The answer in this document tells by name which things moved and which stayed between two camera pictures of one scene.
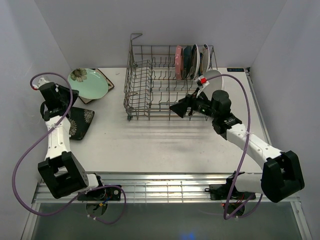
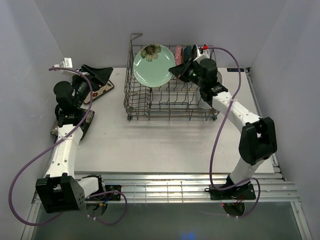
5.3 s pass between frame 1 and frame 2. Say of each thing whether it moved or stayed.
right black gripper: moved
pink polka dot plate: stayed
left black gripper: moved
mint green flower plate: moved
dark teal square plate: stayed
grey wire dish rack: stayed
